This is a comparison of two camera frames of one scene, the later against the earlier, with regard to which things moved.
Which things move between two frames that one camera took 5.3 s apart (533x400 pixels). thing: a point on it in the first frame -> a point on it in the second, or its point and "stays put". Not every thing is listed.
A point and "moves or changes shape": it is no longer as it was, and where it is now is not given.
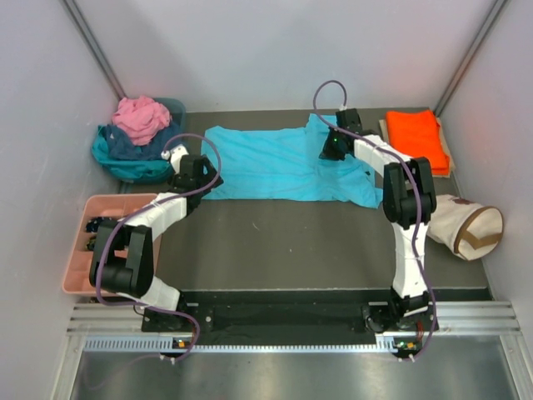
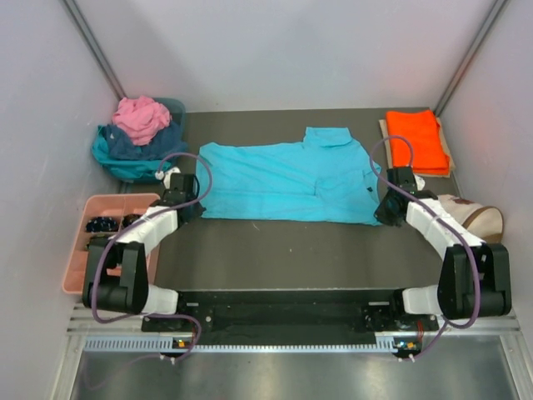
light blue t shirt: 283,164 moves or changes shape
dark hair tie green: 91,245 stays put
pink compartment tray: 108,207 stays put
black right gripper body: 331,147 -> 384,212
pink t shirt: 141,118 stays put
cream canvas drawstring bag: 467,230 stays put
